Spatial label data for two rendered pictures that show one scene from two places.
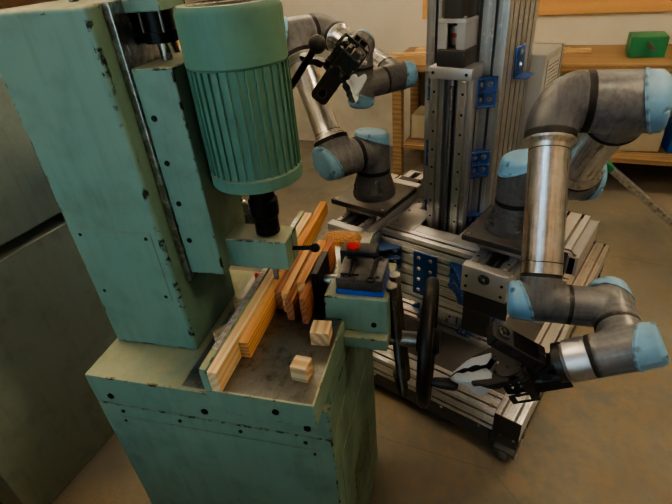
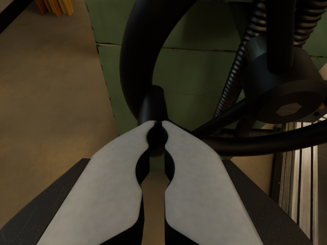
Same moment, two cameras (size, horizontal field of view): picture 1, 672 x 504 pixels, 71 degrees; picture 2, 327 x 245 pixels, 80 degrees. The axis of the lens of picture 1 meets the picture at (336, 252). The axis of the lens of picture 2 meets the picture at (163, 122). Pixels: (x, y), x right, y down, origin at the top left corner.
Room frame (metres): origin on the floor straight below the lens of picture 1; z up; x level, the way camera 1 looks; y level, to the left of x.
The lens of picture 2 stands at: (0.62, -0.27, 0.94)
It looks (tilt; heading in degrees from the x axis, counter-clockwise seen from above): 58 degrees down; 66
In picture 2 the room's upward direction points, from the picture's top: 8 degrees clockwise
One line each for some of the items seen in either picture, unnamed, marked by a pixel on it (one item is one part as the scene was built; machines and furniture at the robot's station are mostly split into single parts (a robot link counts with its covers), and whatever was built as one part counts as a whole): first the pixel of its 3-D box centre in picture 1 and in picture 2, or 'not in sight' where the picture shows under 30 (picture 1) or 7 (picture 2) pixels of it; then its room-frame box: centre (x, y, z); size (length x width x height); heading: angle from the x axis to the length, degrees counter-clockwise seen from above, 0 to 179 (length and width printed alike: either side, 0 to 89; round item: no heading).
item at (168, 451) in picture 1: (267, 435); (180, 77); (0.90, 0.25, 0.36); 0.58 x 0.45 x 0.71; 73
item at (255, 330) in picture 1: (292, 263); not in sight; (0.96, 0.11, 0.92); 0.60 x 0.02 x 0.04; 163
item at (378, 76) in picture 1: (365, 85); not in sight; (1.34, -0.12, 1.24); 0.11 x 0.08 x 0.11; 119
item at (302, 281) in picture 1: (313, 273); not in sight; (0.89, 0.06, 0.94); 0.17 x 0.02 x 0.07; 163
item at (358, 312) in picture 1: (362, 294); not in sight; (0.82, -0.05, 0.91); 0.15 x 0.14 x 0.09; 163
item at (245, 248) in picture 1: (263, 248); not in sight; (0.87, 0.16, 1.03); 0.14 x 0.07 x 0.09; 73
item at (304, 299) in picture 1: (319, 277); not in sight; (0.88, 0.04, 0.93); 0.25 x 0.01 x 0.07; 163
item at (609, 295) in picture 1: (602, 307); not in sight; (0.65, -0.48, 0.97); 0.11 x 0.11 x 0.08; 73
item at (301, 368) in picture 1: (301, 368); not in sight; (0.62, 0.08, 0.92); 0.03 x 0.03 x 0.04; 68
